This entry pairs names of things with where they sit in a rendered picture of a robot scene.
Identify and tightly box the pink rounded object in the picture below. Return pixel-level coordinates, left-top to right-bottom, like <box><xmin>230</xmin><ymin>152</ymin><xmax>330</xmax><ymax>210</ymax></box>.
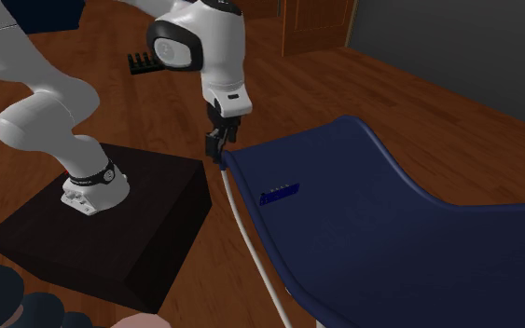
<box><xmin>108</xmin><ymin>311</ymin><xmax>173</xmax><ymax>328</ymax></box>

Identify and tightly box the black slotted rack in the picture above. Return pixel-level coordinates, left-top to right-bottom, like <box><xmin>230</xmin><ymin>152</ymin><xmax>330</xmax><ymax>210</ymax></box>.
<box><xmin>127</xmin><ymin>51</ymin><xmax>166</xmax><ymax>76</ymax></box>

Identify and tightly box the dark blue furniture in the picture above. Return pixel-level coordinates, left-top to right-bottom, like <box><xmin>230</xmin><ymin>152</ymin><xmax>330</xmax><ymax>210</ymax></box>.
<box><xmin>0</xmin><ymin>0</ymin><xmax>87</xmax><ymax>35</ymax></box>

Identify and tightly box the dark robot stand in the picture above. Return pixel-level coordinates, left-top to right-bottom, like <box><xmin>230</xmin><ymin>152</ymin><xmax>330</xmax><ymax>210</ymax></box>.
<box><xmin>0</xmin><ymin>142</ymin><xmax>214</xmax><ymax>315</ymax></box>

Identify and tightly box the small blue flat device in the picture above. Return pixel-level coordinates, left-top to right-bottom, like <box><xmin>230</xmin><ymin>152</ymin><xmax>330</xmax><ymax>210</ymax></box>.
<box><xmin>258</xmin><ymin>182</ymin><xmax>301</xmax><ymax>208</ymax></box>

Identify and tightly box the brown wooden door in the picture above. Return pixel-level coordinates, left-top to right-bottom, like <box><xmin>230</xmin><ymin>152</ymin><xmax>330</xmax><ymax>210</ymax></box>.
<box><xmin>282</xmin><ymin>0</ymin><xmax>359</xmax><ymax>59</ymax></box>

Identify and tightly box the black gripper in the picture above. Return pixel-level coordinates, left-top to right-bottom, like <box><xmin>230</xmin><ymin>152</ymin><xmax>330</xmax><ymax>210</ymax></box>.
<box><xmin>204</xmin><ymin>101</ymin><xmax>243</xmax><ymax>165</ymax></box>

